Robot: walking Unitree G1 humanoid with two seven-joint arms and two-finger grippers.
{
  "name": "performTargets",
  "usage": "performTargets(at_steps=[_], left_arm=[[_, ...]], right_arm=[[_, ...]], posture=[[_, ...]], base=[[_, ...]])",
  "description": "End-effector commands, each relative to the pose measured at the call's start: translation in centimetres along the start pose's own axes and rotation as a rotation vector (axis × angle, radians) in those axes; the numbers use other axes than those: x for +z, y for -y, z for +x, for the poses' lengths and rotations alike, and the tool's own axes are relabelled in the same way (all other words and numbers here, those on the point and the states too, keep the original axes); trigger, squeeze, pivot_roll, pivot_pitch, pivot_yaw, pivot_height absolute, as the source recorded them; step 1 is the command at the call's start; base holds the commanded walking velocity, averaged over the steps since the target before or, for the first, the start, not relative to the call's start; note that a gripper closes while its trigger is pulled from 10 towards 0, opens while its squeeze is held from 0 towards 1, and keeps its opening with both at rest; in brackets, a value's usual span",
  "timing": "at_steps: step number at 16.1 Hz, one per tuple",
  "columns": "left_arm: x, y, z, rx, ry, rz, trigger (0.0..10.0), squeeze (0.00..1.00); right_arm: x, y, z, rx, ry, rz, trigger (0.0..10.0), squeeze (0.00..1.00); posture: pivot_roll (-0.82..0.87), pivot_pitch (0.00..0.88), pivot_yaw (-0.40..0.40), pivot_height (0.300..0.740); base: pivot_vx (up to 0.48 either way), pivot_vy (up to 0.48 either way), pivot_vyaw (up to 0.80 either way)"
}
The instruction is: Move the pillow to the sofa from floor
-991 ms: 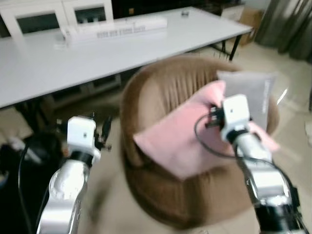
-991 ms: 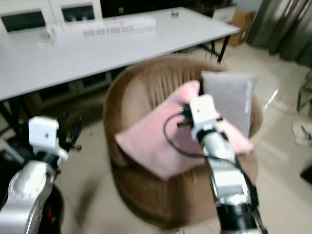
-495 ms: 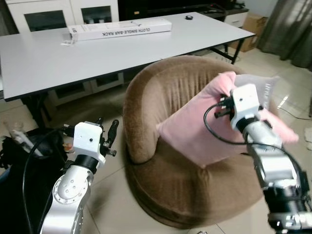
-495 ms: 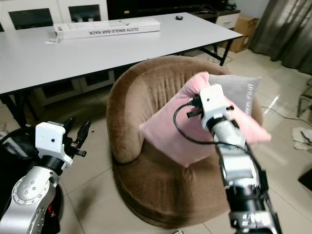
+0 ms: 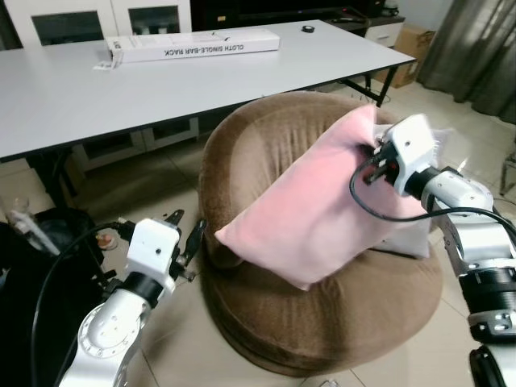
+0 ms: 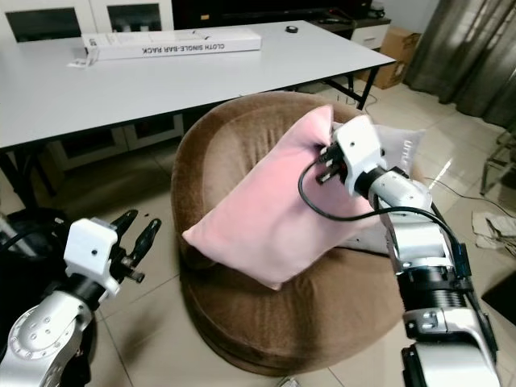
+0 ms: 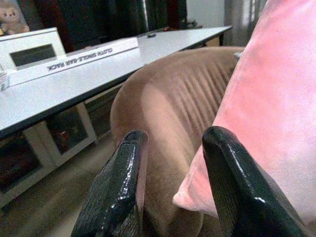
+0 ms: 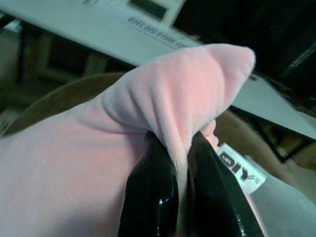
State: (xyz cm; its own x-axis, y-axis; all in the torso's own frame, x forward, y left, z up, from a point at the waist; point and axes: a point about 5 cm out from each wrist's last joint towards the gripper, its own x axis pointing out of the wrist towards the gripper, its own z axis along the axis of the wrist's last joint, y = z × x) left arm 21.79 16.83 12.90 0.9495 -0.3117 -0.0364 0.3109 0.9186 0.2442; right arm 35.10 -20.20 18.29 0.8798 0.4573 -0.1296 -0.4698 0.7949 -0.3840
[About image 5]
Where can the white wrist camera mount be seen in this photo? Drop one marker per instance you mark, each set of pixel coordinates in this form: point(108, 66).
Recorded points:
point(411, 145)
point(153, 246)

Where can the white drawer unit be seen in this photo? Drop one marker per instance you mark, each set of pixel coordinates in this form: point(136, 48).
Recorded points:
point(385, 34)

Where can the metal chair frame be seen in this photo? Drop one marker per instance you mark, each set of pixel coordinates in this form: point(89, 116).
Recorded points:
point(509, 173)

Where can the brown round sofa chair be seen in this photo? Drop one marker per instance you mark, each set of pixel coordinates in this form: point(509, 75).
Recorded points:
point(322, 322)

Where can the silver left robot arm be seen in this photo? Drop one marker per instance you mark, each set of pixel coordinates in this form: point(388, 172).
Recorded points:
point(109, 339)

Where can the grey curtain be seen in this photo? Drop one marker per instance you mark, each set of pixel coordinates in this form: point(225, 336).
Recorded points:
point(468, 48)

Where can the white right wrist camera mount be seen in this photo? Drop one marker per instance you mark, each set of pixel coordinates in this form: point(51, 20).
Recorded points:
point(411, 145)

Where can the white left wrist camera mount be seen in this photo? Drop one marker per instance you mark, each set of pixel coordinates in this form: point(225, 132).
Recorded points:
point(153, 246)

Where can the white item on bag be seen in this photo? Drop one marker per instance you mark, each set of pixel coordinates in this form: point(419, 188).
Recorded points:
point(24, 228)

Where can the long white rack box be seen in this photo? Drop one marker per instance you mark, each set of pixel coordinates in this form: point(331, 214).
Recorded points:
point(193, 47)

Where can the black bag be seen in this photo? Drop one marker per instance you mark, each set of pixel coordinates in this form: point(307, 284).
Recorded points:
point(32, 306)

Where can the white cabinet with glass doors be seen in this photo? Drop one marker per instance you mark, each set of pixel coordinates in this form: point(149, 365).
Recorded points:
point(118, 14)

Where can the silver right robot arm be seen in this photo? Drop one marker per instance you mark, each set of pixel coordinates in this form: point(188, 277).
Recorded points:
point(480, 242)

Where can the small black round object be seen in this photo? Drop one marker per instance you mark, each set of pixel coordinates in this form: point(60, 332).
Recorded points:
point(309, 28)

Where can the grey pillow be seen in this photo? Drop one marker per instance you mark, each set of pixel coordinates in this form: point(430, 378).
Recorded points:
point(407, 240)

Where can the small orange item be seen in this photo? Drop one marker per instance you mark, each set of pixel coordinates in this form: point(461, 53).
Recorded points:
point(105, 238)

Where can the dark tv stand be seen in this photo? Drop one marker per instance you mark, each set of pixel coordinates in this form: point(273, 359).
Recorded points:
point(242, 12)

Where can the pink pillow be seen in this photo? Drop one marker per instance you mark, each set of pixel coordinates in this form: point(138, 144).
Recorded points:
point(306, 210)

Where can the brown cardboard box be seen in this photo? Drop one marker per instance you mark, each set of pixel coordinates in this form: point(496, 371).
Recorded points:
point(407, 52)

